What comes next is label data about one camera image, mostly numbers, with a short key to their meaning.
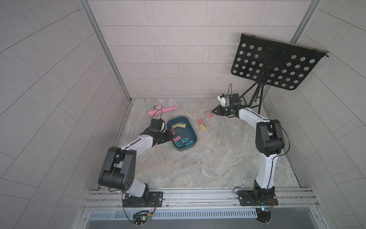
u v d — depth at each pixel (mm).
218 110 867
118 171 427
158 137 752
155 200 707
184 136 940
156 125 713
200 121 1011
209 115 969
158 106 1088
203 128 970
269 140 541
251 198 708
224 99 889
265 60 758
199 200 723
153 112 1028
